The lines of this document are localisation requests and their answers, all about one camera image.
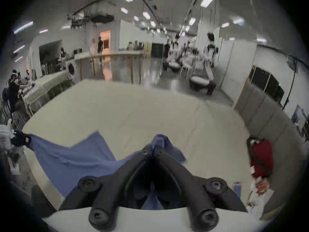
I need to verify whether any robot with black base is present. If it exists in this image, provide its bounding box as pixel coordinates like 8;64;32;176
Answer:
189;32;217;97
162;32;184;73

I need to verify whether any blue shirt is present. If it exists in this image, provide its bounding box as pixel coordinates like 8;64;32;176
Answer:
28;130;188;211

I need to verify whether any black tripod stand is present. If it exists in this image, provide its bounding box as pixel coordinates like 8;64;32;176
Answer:
282;55;301;111

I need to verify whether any low table with white sheet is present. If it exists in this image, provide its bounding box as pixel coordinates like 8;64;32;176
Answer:
20;70;73;117

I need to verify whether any colourful snack packet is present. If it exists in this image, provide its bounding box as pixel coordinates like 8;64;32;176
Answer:
255;178;270;197

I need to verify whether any bed with beige sheet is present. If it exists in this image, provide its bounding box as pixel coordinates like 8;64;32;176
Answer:
22;79;290;227

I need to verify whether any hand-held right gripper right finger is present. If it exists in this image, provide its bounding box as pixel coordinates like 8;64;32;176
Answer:
154;147;248;229

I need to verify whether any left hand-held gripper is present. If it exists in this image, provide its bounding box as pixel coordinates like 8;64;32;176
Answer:
0;119;32;150

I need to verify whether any white washing machine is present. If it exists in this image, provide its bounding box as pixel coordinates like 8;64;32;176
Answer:
65;58;83;84

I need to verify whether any white plastic bag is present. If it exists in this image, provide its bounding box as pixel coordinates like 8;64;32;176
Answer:
246;190;275;221

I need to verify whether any grey padded headboard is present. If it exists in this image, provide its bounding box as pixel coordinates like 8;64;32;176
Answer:
233;77;305;222

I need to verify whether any group of people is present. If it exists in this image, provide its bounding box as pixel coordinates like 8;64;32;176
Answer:
126;40;145;51

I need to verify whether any red bag with black strap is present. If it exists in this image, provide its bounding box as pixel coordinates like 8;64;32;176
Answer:
246;135;275;179

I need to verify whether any wooden table with white top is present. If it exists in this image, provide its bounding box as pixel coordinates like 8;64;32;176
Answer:
75;50;143;85

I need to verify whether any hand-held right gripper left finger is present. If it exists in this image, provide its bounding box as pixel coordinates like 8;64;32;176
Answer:
59;146;155;229

